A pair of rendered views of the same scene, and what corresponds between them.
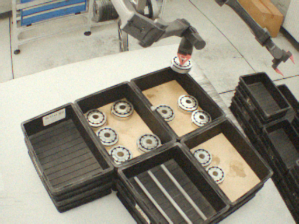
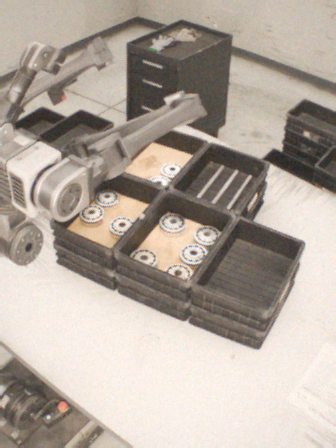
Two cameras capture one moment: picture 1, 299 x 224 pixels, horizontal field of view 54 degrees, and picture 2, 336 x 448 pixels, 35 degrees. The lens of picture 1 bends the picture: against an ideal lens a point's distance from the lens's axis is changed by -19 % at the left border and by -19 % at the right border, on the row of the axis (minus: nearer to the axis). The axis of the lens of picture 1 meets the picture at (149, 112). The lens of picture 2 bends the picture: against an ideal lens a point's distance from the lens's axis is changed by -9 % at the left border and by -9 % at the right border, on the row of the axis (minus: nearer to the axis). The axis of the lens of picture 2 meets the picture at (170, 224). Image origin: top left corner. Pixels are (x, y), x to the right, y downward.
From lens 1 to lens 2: 220 cm
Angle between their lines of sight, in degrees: 72
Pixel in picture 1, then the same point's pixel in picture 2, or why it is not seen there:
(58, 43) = not seen: outside the picture
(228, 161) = (144, 170)
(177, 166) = not seen: hidden behind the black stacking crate
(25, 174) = (286, 335)
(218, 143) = not seen: hidden behind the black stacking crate
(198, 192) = (197, 180)
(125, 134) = (172, 249)
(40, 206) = (305, 301)
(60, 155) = (249, 285)
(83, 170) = (246, 260)
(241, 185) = (166, 155)
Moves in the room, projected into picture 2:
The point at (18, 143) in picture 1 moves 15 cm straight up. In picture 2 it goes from (257, 369) to (265, 346)
